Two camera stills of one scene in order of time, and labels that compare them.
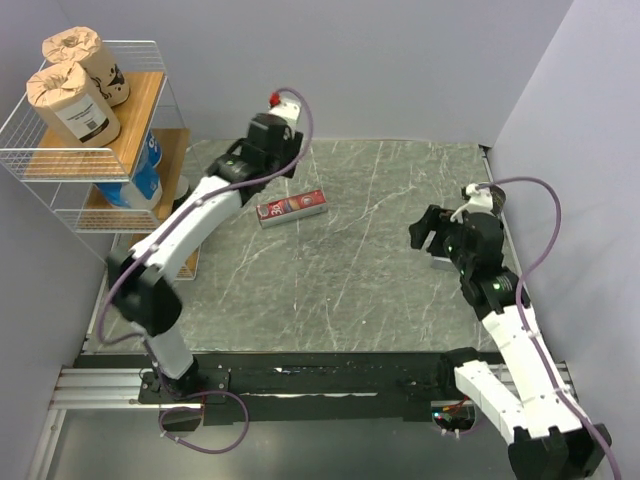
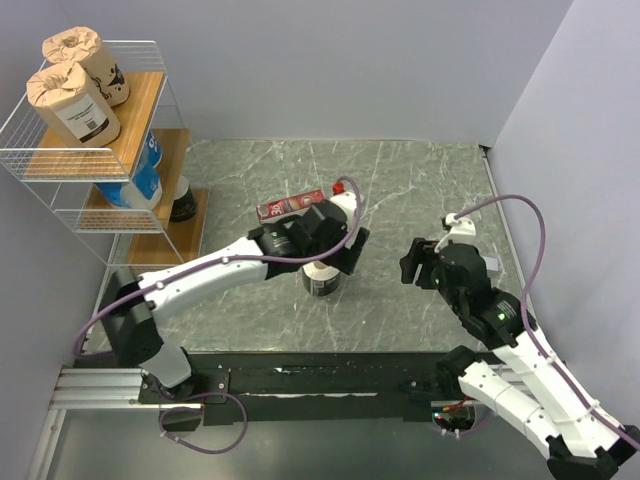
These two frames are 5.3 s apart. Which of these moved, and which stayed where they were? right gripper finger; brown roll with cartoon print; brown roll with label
Moved: right gripper finger
Stayed: brown roll with label; brown roll with cartoon print
